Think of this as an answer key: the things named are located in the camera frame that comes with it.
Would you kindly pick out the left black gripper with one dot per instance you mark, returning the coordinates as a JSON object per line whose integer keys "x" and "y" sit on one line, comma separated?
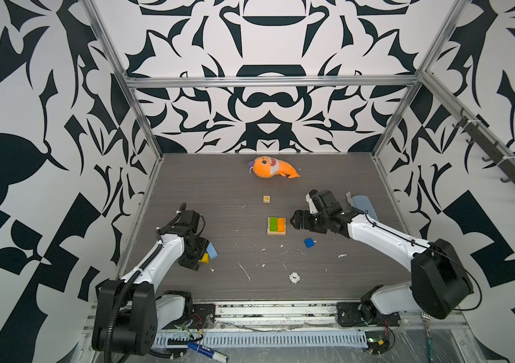
{"x": 191, "y": 262}

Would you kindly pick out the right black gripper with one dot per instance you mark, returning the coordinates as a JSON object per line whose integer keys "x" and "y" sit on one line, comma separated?
{"x": 305, "y": 219}

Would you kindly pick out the yellow wood arch block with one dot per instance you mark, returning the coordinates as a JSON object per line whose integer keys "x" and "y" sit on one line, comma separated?
{"x": 205, "y": 258}

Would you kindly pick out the light blue wood block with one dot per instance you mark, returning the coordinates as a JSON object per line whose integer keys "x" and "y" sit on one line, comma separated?
{"x": 211, "y": 251}

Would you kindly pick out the orange wood block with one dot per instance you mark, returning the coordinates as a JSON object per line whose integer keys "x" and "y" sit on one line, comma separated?
{"x": 281, "y": 225}

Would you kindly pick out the green wood block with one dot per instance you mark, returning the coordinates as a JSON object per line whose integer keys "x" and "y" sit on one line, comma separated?
{"x": 273, "y": 224}

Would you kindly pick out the natural wood plank block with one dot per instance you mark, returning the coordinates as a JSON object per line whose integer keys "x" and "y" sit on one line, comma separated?
{"x": 276, "y": 232}

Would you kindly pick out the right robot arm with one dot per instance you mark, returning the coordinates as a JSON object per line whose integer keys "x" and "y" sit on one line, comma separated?
{"x": 438, "y": 280}

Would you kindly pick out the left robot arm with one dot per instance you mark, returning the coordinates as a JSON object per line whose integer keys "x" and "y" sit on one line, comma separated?
{"x": 129, "y": 311}

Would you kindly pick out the blue wood cube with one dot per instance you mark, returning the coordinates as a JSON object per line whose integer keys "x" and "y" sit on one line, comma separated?
{"x": 309, "y": 243}

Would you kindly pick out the white gear shaped piece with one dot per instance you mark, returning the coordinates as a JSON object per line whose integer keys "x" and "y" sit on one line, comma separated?
{"x": 294, "y": 277}

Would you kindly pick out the grey blue pouch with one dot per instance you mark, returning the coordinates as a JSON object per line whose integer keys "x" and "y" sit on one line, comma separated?
{"x": 361, "y": 202}

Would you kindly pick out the orange plush fish toy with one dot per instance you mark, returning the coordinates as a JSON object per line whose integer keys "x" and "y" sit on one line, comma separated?
{"x": 268, "y": 167}

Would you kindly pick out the blue white marker pen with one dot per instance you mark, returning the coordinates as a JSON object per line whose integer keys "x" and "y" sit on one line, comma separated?
{"x": 208, "y": 352}

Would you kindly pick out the small green circuit board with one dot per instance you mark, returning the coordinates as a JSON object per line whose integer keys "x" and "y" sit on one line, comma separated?
{"x": 379, "y": 342}

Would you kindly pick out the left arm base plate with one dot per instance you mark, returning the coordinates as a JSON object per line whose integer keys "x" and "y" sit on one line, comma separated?
{"x": 203, "y": 316}

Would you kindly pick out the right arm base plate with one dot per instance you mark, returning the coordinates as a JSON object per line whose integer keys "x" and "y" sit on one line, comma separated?
{"x": 350, "y": 315}

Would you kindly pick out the silver fork green handle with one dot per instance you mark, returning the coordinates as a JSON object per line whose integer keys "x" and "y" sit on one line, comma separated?
{"x": 429, "y": 341}

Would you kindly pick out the black wall hook rack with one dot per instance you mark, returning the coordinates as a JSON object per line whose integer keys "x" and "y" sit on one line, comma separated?
{"x": 496, "y": 153}

